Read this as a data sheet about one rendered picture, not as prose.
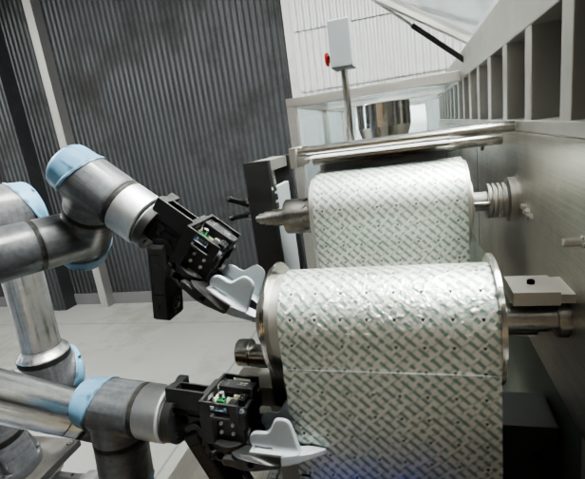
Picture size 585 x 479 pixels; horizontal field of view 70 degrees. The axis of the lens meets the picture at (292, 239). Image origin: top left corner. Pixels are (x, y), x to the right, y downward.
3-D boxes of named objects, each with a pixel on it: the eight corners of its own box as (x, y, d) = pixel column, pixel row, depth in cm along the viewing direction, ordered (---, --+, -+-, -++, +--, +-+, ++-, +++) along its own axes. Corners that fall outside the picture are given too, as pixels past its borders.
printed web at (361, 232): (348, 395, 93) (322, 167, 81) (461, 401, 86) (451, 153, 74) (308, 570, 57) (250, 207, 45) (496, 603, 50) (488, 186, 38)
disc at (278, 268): (299, 352, 63) (291, 254, 61) (302, 352, 63) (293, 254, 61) (265, 398, 49) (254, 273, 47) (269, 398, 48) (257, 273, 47)
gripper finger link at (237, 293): (275, 303, 52) (218, 260, 54) (254, 336, 55) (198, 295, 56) (284, 295, 55) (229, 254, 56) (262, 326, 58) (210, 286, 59)
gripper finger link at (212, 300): (224, 310, 53) (172, 269, 54) (219, 318, 54) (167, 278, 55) (240, 296, 58) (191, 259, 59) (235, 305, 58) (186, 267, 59)
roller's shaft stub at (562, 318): (493, 325, 50) (492, 291, 49) (559, 326, 48) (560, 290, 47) (500, 344, 46) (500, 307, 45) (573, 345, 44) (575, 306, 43)
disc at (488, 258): (483, 355, 55) (478, 245, 54) (487, 355, 55) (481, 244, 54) (506, 411, 41) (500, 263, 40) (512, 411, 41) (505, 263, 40)
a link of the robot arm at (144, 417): (133, 451, 56) (168, 415, 63) (162, 457, 54) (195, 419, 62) (125, 401, 54) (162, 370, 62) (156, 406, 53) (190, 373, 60)
